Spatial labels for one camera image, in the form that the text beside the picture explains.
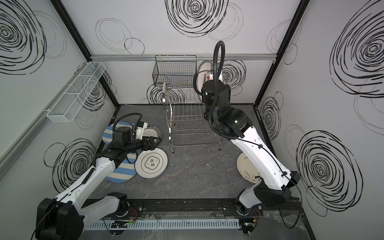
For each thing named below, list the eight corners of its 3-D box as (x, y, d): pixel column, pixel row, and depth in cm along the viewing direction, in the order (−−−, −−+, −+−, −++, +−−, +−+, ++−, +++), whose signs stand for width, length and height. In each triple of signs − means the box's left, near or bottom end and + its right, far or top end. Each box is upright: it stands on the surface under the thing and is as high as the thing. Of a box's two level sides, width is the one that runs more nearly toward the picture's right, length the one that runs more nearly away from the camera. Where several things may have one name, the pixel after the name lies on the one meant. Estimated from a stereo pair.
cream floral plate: (250, 187, 82) (251, 186, 81) (230, 160, 92) (231, 158, 91) (262, 179, 85) (263, 178, 83) (242, 153, 95) (242, 152, 94)
